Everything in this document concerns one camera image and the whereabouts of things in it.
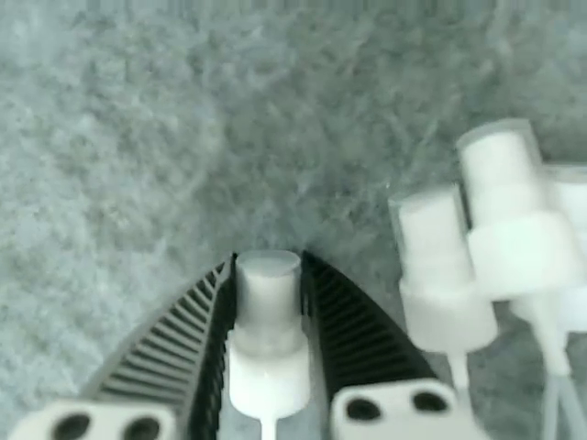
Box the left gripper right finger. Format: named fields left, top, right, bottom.
left=300, top=249, right=494, bottom=440

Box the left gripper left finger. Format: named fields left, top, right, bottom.
left=7, top=250, right=239, bottom=440

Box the white spray top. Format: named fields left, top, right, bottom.
left=455, top=117, right=584, bottom=395
left=227, top=249, right=309, bottom=440
left=513, top=164, right=587, bottom=336
left=387, top=181, right=500, bottom=400

